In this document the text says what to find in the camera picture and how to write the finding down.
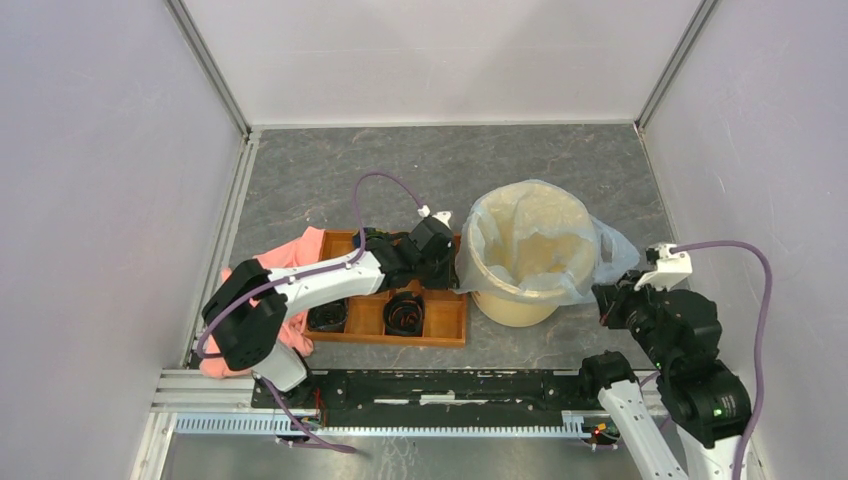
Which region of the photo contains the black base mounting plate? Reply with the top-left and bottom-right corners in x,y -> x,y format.
283,369 -> 604,428

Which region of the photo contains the black rolled belt left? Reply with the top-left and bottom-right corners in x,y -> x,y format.
307,299 -> 349,333

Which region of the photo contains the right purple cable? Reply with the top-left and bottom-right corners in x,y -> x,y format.
669,240 -> 774,480

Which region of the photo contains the yellow round trash bin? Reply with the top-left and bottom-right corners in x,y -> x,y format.
457,180 -> 600,327

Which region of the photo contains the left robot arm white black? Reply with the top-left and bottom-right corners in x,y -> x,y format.
197,211 -> 455,408

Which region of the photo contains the light blue plastic trash bag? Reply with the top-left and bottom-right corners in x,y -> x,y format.
455,179 -> 641,306

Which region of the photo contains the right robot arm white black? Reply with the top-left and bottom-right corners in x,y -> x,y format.
577,271 -> 753,479

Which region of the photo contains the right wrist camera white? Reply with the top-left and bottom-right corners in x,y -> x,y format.
634,243 -> 693,291

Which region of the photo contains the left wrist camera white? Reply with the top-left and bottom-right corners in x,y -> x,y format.
417,205 -> 453,230

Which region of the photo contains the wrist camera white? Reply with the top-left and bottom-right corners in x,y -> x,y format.
634,243 -> 693,291
417,205 -> 453,230

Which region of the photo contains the black orange rolled belt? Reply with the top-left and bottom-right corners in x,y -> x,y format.
383,291 -> 425,337

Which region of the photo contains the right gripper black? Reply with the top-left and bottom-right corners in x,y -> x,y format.
590,266 -> 675,368

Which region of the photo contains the aluminium frame rail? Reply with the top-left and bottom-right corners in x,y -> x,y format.
152,370 -> 616,441

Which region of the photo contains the orange compartment tray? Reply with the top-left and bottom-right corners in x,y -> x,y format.
306,262 -> 468,348

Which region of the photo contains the pink cloth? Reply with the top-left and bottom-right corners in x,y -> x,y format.
199,227 -> 324,379

